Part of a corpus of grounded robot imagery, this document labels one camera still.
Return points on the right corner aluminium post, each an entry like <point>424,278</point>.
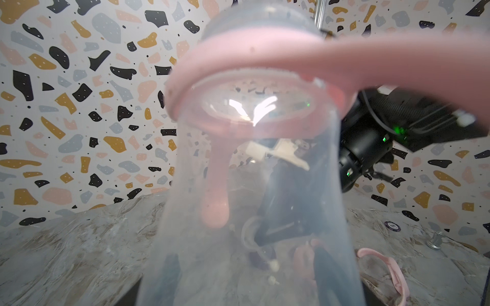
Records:
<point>320,13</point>

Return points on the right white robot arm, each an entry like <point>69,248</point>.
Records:
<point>377,121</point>

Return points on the small dark round token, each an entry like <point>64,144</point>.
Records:
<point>392,226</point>

